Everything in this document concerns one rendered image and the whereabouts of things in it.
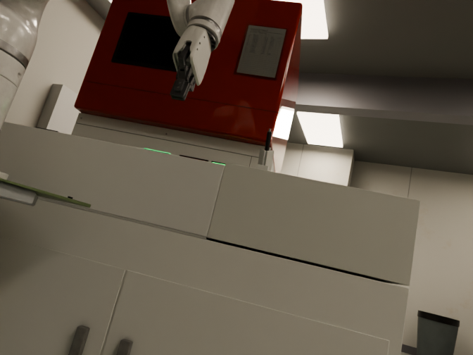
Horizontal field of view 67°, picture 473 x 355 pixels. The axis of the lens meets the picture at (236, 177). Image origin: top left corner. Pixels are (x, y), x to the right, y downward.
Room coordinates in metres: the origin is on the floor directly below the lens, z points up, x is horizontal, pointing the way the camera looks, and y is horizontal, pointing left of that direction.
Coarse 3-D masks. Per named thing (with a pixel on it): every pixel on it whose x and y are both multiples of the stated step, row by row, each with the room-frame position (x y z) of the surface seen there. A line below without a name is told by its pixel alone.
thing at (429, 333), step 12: (420, 312) 5.57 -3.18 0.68; (420, 324) 5.55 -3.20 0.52; (432, 324) 5.38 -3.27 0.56; (444, 324) 5.30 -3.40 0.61; (456, 324) 5.32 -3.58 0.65; (420, 336) 5.54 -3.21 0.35; (432, 336) 5.38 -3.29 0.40; (444, 336) 5.31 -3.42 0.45; (456, 336) 5.38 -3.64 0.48; (420, 348) 5.53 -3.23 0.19; (432, 348) 5.38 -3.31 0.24; (444, 348) 5.32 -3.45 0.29
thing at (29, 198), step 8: (0, 184) 0.48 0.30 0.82; (8, 184) 0.49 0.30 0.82; (0, 192) 0.49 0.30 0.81; (8, 192) 0.50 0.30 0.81; (16, 192) 0.51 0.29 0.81; (24, 192) 0.52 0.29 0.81; (32, 192) 0.53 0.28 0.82; (16, 200) 0.51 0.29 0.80; (24, 200) 0.52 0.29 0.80; (32, 200) 0.54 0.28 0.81
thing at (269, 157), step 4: (260, 152) 0.93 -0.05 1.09; (264, 152) 0.92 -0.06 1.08; (268, 152) 0.92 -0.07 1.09; (272, 152) 0.93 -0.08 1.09; (260, 156) 0.94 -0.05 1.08; (264, 156) 0.93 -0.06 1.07; (268, 156) 0.93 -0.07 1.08; (272, 156) 0.93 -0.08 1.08; (260, 160) 0.94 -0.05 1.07; (264, 160) 0.94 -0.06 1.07; (268, 160) 0.93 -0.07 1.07; (260, 164) 0.95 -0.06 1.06; (268, 164) 0.94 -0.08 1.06; (260, 168) 0.92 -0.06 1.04; (264, 168) 0.92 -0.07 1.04; (268, 168) 0.94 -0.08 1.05
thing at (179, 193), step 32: (32, 128) 0.74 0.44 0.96; (0, 160) 0.75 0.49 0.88; (32, 160) 0.74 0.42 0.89; (64, 160) 0.72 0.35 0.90; (96, 160) 0.71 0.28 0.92; (128, 160) 0.70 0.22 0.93; (160, 160) 0.69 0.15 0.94; (192, 160) 0.67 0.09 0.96; (64, 192) 0.72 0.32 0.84; (96, 192) 0.71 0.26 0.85; (128, 192) 0.69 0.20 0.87; (160, 192) 0.68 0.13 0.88; (192, 192) 0.67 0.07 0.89; (160, 224) 0.68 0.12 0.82; (192, 224) 0.67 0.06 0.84
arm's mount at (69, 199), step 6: (0, 180) 0.47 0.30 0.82; (6, 180) 0.48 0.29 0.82; (18, 186) 0.50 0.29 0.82; (24, 186) 0.50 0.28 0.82; (36, 192) 0.56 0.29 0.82; (42, 192) 0.53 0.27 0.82; (48, 192) 0.54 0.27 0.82; (48, 198) 0.66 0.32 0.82; (54, 198) 0.60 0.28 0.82; (60, 198) 0.57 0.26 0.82; (66, 198) 0.58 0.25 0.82; (78, 204) 0.61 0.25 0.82; (84, 204) 0.62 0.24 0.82; (90, 204) 0.63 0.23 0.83
